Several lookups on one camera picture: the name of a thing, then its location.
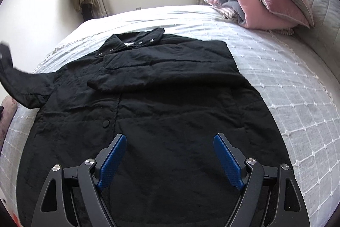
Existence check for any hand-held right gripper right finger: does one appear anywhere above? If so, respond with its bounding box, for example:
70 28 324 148
213 133 311 227

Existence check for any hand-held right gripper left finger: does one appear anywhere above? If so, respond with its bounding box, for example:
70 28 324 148
30 133 127 227

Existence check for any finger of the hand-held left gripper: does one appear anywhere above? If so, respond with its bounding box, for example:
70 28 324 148
0 41 13 68

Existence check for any black coat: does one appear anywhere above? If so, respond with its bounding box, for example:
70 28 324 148
0 28 295 227

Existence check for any pink patterned cloth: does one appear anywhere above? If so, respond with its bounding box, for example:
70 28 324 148
0 97 20 137

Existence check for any bed with white bedspread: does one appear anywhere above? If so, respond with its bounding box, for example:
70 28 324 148
0 5 340 227

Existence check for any folded pink grey quilt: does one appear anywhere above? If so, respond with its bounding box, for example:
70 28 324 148
204 0 295 36

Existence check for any grey padded headboard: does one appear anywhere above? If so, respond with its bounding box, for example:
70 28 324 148
271 0 340 100

